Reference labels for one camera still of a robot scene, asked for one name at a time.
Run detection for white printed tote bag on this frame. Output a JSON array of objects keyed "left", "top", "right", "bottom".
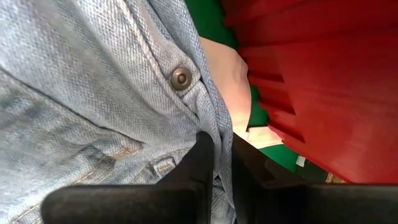
[{"left": 198, "top": 36, "right": 284, "bottom": 149}]

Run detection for red plastic laundry bin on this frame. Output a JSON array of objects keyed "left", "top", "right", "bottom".
[{"left": 221, "top": 0, "right": 398, "bottom": 184}]

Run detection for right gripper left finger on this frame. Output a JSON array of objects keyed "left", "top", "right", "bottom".
[{"left": 40, "top": 131, "right": 215, "bottom": 224}]

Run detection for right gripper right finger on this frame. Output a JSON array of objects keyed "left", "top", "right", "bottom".
[{"left": 231, "top": 133, "right": 398, "bottom": 224}]

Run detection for light blue jeans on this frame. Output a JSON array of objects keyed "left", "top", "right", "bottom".
[{"left": 0, "top": 0, "right": 237, "bottom": 224}]

